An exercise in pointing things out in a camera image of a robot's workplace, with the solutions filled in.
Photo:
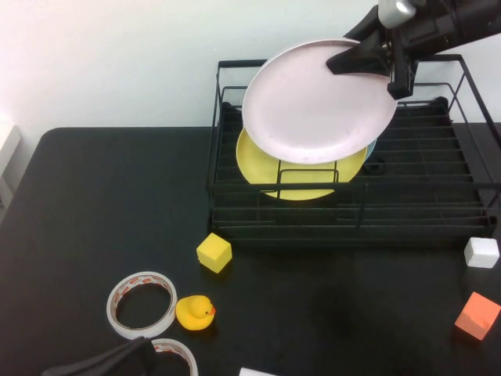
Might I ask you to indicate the yellow round plate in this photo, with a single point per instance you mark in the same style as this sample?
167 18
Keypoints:
258 168

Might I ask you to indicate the white foam cube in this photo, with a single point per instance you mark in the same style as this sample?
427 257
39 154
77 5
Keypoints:
481 252

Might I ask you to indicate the orange foam cube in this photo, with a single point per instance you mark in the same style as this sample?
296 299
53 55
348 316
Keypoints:
475 315

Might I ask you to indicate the white tape roll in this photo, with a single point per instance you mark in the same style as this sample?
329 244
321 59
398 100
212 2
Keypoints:
184 352
141 333

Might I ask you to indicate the white paper sheet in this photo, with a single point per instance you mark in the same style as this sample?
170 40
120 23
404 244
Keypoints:
254 372

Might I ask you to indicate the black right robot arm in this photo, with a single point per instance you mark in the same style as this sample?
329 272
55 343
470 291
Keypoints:
477 19

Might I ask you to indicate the pink round plate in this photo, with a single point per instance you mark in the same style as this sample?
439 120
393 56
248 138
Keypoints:
305 109

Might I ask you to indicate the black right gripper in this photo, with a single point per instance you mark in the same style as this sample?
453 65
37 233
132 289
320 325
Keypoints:
430 35

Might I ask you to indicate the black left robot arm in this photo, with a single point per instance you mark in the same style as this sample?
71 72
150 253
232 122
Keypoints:
117 360

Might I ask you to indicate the light blue round plate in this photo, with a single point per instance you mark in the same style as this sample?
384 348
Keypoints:
372 148

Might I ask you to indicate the yellow foam cube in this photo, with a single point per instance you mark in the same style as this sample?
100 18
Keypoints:
213 252

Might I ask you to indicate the yellow rubber duck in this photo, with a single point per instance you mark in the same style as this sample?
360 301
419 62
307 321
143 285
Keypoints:
192 316

